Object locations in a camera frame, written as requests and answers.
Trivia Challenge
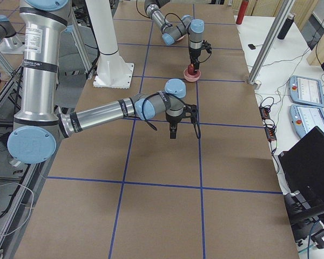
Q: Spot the red water bottle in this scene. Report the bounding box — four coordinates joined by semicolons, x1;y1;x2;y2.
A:
236;0;249;25

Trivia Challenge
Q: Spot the aluminium frame post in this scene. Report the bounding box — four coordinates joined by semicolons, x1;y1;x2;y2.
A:
247;0;295;90

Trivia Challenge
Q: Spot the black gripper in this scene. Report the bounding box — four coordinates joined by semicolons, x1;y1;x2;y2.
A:
188;48;200;71
165;112;183;139

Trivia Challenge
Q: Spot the small black square device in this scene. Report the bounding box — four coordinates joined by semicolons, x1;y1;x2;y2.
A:
248;44;256;50

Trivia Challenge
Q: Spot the black power strip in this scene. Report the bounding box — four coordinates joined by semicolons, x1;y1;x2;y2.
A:
259;105;277;142

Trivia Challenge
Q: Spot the black laptop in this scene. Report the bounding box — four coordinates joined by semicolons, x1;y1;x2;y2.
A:
278;125;324;203

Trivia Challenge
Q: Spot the pink bowl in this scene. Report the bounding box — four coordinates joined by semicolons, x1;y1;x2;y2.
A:
183;69;201;83

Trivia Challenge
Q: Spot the black water bottle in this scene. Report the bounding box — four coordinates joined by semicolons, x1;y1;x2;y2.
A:
277;13;295;40

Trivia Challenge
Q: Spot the near teach pendant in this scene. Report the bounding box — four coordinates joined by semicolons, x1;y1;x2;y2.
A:
289;104;324;138

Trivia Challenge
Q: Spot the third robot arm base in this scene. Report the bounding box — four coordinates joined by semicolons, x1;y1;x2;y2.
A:
0;15;25;54

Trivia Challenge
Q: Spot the white camera stand pillar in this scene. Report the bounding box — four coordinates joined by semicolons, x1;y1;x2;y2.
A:
86;0;134;89

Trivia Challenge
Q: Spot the far teach pendant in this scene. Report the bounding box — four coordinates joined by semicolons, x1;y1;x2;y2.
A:
288;75;324;107

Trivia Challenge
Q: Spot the teach pendant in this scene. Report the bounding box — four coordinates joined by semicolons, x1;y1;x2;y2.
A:
289;104;324;138
288;75;324;107

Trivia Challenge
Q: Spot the red apple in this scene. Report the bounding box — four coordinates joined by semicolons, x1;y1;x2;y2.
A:
187;65;196;76

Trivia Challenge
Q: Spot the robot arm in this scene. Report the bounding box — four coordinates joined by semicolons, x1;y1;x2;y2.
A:
144;1;212;76
7;1;186;164

